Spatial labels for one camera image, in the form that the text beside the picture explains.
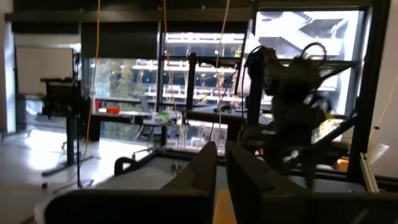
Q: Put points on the white whiteboard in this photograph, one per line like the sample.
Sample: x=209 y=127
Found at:
x=43 y=70

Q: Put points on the dark roller blind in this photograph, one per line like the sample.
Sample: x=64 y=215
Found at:
x=119 y=40

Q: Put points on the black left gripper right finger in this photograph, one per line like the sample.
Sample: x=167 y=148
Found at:
x=258 y=186

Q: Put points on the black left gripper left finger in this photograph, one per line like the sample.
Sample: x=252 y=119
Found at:
x=186 y=189

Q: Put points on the silver metal cutlery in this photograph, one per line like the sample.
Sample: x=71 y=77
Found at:
x=177 y=168

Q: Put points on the dark office desk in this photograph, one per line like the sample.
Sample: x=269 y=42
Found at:
x=124 y=118

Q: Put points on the black thin post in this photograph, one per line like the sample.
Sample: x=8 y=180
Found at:
x=191 y=81

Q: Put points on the red box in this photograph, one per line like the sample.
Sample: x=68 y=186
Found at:
x=112 y=110

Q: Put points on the black frame post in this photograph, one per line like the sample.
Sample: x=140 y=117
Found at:
x=367 y=93

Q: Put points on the black equipment stand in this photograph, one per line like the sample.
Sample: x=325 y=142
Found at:
x=68 y=102

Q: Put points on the yellow plastic item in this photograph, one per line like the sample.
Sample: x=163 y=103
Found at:
x=224 y=208

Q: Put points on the aluminium extrusion bar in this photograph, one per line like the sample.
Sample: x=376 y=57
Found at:
x=369 y=172

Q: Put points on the orange object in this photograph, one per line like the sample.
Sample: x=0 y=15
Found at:
x=341 y=165

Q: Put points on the green item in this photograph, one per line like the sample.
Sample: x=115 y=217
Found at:
x=163 y=115

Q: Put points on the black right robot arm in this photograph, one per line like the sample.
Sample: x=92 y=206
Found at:
x=255 y=93

